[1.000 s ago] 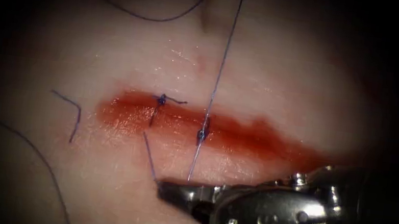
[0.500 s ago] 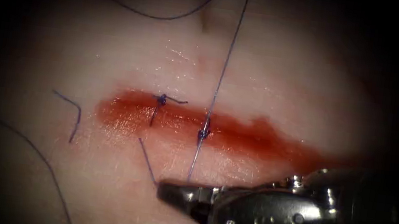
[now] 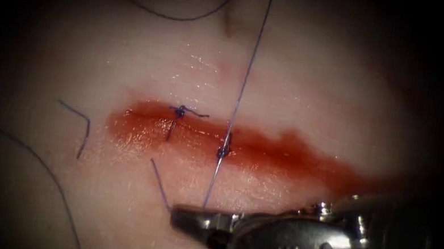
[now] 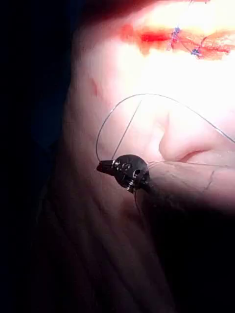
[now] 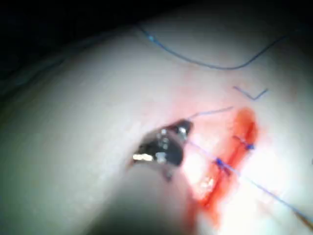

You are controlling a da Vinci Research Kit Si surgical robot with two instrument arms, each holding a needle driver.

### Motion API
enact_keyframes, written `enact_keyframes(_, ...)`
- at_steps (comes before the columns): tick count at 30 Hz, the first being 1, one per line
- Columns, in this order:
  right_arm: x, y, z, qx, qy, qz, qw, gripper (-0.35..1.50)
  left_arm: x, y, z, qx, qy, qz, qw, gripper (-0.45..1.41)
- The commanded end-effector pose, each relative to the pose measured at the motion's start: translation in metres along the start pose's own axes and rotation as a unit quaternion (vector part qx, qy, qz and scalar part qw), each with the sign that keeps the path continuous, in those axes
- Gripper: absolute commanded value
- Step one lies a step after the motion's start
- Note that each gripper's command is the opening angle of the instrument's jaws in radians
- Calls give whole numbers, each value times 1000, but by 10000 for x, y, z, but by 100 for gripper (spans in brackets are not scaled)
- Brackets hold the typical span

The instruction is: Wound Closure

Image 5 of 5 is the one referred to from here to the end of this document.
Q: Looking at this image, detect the right arm needle driver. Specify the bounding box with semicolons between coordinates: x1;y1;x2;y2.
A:
133;128;184;182

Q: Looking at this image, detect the right arm needle driver jaw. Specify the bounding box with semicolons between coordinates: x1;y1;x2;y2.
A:
170;118;194;144

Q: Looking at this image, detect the blue stitching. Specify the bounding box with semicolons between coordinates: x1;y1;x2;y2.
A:
214;135;256;176

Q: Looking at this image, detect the short blue thread piece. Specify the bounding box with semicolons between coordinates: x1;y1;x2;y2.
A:
233;85;269;101

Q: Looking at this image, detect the tissue pad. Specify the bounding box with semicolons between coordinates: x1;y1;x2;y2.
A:
0;9;313;235

